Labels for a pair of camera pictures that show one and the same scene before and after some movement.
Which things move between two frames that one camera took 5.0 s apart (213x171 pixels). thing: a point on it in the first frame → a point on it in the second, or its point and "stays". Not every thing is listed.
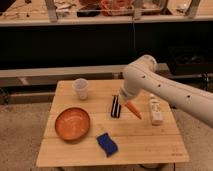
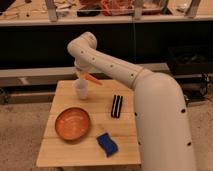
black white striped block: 116,107 stays
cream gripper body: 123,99 → 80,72
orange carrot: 134,109 → 92,78
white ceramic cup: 81,86 stays
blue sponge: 107,144 stays
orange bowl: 72,123 stays
